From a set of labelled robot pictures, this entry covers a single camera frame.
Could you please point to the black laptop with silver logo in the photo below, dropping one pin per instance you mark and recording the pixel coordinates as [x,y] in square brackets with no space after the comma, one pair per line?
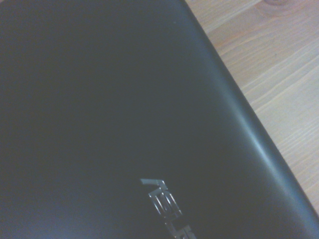
[104,104]

